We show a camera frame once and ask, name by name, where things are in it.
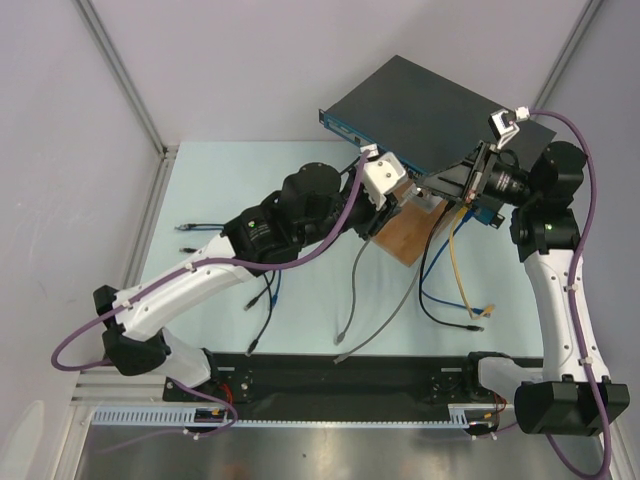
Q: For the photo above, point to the blue-faced black network switch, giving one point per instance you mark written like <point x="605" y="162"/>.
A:
<point x="430" y="123"/>

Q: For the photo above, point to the metal switch stand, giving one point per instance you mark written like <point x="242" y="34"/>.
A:
<point x="426" y="201"/>

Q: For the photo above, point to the aluminium frame post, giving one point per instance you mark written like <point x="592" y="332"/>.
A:
<point x="116" y="66"/>
<point x="578" y="32"/>

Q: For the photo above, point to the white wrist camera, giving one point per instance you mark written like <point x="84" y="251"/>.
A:
<point x="504" y="124"/>
<point x="381" y="176"/>

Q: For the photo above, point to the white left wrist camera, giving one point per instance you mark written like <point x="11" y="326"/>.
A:
<point x="381" y="176"/>

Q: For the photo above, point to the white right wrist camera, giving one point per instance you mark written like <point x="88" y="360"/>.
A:
<point x="504" y="124"/>

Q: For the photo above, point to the black cable teal plug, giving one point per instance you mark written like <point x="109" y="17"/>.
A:
<point x="348" y="172"/>

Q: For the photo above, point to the right aluminium frame post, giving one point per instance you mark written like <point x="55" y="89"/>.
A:
<point x="578" y="32"/>

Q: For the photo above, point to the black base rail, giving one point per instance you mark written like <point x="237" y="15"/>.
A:
<point x="361" y="389"/>

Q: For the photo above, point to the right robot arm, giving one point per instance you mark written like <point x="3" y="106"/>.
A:
<point x="574" y="393"/>

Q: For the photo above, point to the left aluminium frame post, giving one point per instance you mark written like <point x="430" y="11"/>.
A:
<point x="116" y="66"/>

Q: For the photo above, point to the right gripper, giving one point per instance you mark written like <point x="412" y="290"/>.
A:
<point x="476" y="176"/>

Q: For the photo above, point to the white slotted cable duct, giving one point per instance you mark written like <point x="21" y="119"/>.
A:
<point x="191" y="417"/>

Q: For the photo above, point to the aluminium front frame rail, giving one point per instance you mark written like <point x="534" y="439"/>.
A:
<point x="106" y="386"/>

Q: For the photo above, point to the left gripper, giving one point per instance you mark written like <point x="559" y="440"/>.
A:
<point x="374" y="218"/>

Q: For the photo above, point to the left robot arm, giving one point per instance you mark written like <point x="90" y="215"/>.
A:
<point x="313" y="205"/>

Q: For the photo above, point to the wooden base board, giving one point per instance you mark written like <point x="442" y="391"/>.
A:
<point x="428" y="222"/>

